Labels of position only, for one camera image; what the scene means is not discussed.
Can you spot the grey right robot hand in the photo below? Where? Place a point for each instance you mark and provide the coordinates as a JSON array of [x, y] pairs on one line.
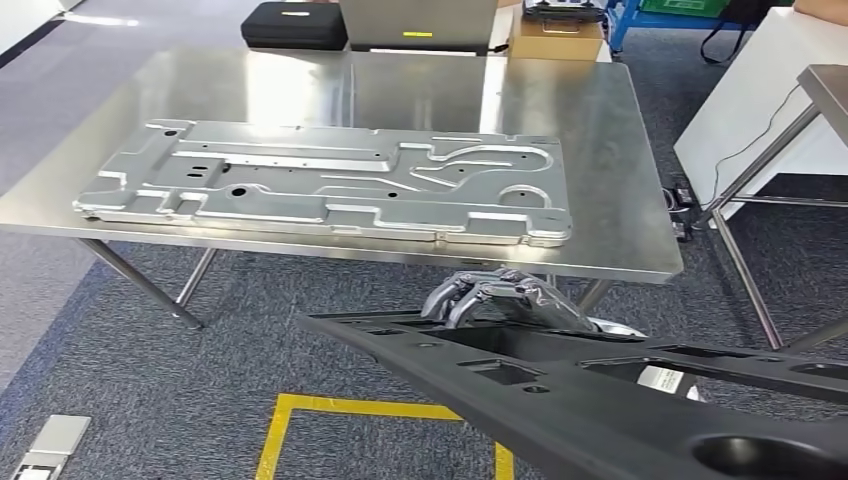
[[517, 298]]

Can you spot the black plastic panel part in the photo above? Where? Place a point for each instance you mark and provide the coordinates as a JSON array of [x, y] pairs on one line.
[[563, 411]]

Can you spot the stainless steel workbench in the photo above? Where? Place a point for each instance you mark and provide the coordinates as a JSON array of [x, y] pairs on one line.
[[563, 99]]

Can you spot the black power adapter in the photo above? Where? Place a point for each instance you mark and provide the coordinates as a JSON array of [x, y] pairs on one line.
[[682, 195]]

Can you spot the large stamped metal panel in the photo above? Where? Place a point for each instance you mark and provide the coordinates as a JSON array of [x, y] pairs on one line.
[[298, 172]]

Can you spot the brown cardboard box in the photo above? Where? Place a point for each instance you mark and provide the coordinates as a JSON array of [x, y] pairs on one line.
[[556, 43], [821, 6]]

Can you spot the black handheld controller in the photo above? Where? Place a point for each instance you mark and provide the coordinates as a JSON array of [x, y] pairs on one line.
[[563, 10]]

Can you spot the white table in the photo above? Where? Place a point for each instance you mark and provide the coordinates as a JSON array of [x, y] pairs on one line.
[[748, 119]]

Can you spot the grey laptop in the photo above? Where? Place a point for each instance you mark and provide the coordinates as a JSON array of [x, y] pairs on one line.
[[417, 20]]

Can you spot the blue storage rack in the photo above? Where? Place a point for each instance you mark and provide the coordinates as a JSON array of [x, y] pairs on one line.
[[623, 20]]

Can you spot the green plastic crate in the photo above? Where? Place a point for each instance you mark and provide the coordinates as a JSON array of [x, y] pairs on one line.
[[682, 6]]

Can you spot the black zip case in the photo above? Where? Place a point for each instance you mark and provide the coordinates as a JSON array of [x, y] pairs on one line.
[[291, 30]]

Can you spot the black bag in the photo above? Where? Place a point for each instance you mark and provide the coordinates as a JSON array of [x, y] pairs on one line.
[[748, 10]]

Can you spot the small steel table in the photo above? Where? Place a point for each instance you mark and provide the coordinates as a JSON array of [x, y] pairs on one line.
[[828, 93]]

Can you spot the silver floor outlet cover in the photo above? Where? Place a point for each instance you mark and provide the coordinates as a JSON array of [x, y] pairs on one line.
[[60, 434]]

